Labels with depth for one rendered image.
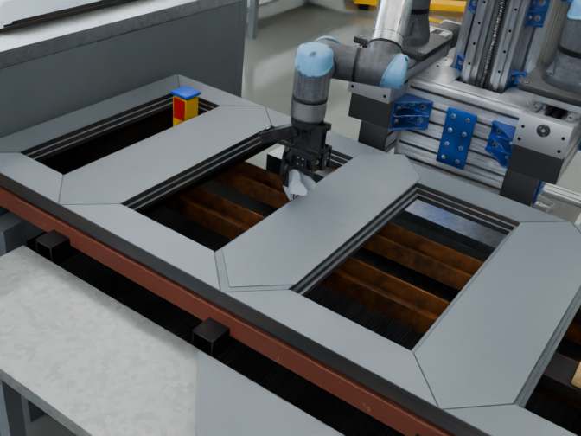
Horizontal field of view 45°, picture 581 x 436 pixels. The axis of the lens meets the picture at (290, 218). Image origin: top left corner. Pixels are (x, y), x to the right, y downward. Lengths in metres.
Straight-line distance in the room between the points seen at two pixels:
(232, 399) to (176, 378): 0.13
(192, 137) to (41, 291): 0.60
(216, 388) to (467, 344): 0.45
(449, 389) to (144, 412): 0.51
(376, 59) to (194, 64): 0.96
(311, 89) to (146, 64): 0.85
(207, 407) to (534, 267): 0.75
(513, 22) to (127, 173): 1.14
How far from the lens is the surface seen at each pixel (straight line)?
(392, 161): 1.85
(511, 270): 1.54
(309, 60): 1.44
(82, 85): 2.04
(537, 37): 2.22
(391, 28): 1.57
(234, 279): 1.35
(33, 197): 1.65
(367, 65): 1.53
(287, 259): 1.42
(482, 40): 2.18
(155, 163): 1.73
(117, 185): 1.64
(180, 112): 2.04
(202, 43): 2.37
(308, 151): 1.51
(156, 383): 1.29
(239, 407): 1.20
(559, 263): 1.61
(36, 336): 1.41
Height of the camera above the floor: 1.68
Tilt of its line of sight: 32 degrees down
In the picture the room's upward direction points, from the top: 7 degrees clockwise
